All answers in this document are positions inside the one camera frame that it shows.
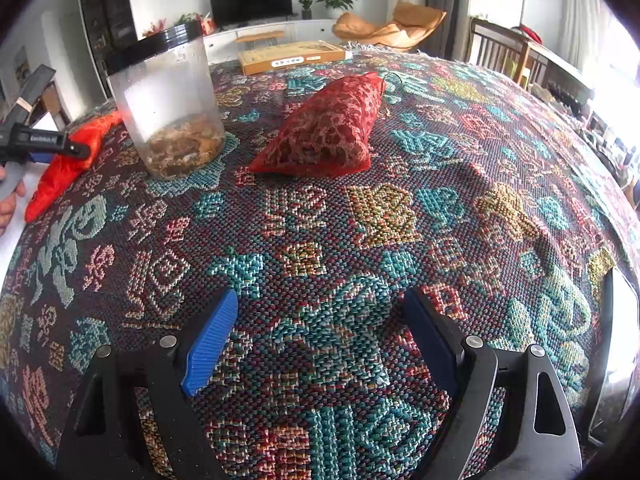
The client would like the wooden dining chair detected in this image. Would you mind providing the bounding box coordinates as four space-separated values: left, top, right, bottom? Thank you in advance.
464 18 550 89

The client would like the colourful woven table cloth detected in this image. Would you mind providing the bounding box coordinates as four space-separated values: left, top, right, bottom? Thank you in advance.
1 52 639 479

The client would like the black flat television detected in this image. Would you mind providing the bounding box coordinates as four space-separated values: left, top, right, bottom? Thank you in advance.
210 0 293 27

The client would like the red patterned pouch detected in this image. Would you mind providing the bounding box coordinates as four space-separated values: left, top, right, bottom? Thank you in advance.
248 73 385 178

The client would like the small wooden bench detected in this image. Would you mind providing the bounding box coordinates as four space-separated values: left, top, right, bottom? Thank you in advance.
235 29 286 49

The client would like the clear jar black lid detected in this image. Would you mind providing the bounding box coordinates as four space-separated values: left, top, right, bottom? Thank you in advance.
105 21 226 180

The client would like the orange lounge chair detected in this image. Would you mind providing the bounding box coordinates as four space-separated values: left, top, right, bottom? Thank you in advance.
332 1 447 52

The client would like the dark glass cabinet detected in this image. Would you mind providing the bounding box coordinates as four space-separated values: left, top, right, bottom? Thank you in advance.
79 0 137 98

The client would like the small potted plant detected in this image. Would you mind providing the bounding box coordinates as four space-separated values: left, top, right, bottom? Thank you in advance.
298 0 314 20

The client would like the green potted plant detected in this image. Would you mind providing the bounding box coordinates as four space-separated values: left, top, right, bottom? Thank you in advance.
317 0 359 20

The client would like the person's hand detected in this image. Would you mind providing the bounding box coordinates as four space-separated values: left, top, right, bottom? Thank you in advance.
0 180 26 235

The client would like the white tv console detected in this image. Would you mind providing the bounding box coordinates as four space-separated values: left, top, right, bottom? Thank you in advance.
203 18 341 64

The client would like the yellow flat box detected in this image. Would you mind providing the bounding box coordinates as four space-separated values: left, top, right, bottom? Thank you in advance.
238 40 350 76

